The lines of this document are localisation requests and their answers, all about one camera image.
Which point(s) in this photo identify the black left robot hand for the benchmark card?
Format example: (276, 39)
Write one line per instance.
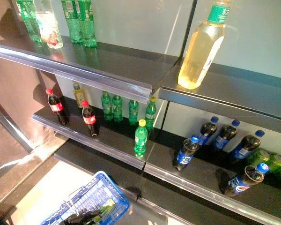
(84, 216)

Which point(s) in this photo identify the blue plastic shopping basket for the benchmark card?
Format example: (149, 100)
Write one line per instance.
(112, 189)

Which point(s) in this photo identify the black base shelf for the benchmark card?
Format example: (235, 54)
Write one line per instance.
(107, 168)

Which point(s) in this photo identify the cola bottle red cap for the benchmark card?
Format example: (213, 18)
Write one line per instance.
(89, 119)
(56, 106)

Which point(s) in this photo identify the small yellow tea bottle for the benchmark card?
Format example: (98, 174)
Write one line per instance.
(79, 96)

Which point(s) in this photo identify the clear water bottle red label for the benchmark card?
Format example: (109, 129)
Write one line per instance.
(50, 25)

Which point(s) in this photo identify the large yellow tea bottle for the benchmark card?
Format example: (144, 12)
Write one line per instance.
(201, 54)

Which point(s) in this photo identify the dark metal wall rail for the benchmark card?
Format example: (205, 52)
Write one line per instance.
(9, 127)

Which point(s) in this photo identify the black shelf upright post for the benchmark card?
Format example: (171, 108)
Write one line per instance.
(188, 30)

